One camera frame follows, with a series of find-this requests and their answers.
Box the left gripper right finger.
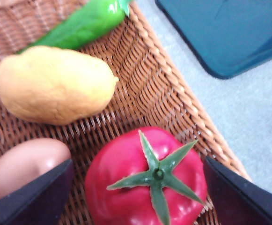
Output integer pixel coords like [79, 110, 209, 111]
[205, 156, 272, 225]

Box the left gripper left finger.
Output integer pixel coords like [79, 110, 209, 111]
[0, 158, 75, 225]

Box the red tomato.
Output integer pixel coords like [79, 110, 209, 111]
[84, 126, 208, 225]

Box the pale brown egg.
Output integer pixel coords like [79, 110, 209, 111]
[0, 137, 72, 204]

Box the yellow-brown potato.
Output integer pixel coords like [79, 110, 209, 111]
[0, 45, 119, 126]

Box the brown wicker basket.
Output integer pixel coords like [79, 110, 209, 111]
[0, 0, 252, 225]

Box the dark rectangular tray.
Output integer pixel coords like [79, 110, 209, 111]
[154, 0, 272, 80]

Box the green chili pepper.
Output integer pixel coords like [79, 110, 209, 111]
[0, 0, 132, 82]

